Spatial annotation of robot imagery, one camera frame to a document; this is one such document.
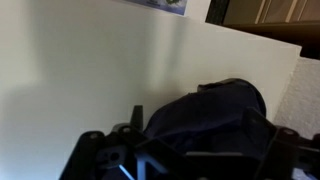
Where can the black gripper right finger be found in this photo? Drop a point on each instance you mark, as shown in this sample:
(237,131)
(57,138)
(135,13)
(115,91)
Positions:
(290,150)

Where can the dark wooden shelf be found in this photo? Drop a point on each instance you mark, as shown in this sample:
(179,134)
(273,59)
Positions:
(273,30)

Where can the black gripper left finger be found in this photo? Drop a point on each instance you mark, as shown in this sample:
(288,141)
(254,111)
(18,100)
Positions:
(96,153)

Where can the black cap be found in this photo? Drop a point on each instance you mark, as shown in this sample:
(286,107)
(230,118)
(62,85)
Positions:
(213,116)

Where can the printed paper sheet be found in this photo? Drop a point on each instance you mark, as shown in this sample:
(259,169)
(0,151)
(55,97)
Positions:
(160,5)

